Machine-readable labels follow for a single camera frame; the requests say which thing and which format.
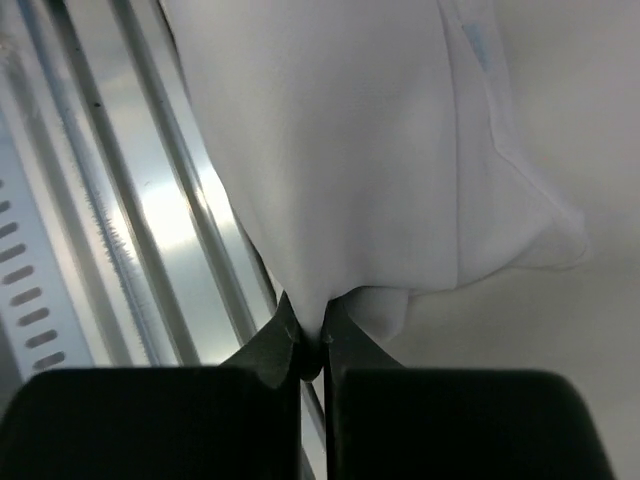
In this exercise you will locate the white slotted cable duct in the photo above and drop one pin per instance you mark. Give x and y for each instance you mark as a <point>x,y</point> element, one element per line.
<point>37,314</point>

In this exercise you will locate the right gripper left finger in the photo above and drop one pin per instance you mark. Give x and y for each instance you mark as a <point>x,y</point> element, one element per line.
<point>237,420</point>

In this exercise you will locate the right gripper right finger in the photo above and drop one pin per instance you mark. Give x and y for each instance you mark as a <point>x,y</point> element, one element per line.
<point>388,421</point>

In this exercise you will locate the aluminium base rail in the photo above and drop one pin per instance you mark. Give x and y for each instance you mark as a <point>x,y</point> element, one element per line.
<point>158,269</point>

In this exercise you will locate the white t shirt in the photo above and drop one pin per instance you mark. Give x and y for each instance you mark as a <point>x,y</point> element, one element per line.
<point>368,149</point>

